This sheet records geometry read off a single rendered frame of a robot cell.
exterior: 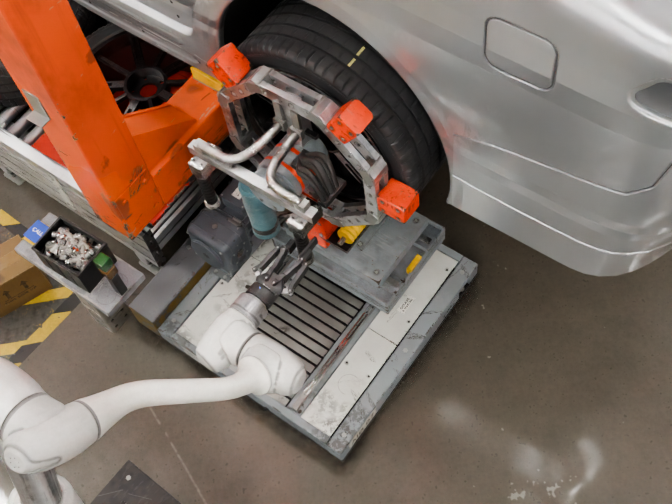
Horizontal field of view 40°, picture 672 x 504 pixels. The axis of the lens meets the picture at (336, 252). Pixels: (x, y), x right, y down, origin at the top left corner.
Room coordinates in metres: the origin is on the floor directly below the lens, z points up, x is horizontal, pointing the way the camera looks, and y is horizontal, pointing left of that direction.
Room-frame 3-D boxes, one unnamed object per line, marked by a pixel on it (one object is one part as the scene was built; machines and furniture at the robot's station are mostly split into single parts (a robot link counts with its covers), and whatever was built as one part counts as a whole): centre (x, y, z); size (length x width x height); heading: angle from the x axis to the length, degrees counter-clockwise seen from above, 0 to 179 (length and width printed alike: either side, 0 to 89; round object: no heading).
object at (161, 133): (1.93, 0.38, 0.69); 0.52 x 0.17 x 0.35; 134
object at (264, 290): (1.15, 0.20, 0.83); 0.09 x 0.08 x 0.07; 135
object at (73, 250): (1.58, 0.81, 0.51); 0.20 x 0.14 x 0.13; 47
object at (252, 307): (1.10, 0.25, 0.83); 0.09 x 0.06 x 0.09; 45
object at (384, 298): (1.67, -0.09, 0.13); 0.50 x 0.36 x 0.10; 44
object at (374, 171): (1.55, 0.03, 0.85); 0.54 x 0.07 x 0.54; 44
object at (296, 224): (1.29, 0.06, 0.93); 0.09 x 0.05 x 0.05; 134
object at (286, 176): (1.50, 0.09, 0.85); 0.21 x 0.14 x 0.14; 134
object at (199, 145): (1.54, 0.19, 1.03); 0.19 x 0.18 x 0.11; 134
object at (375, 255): (1.67, -0.09, 0.32); 0.40 x 0.30 x 0.28; 44
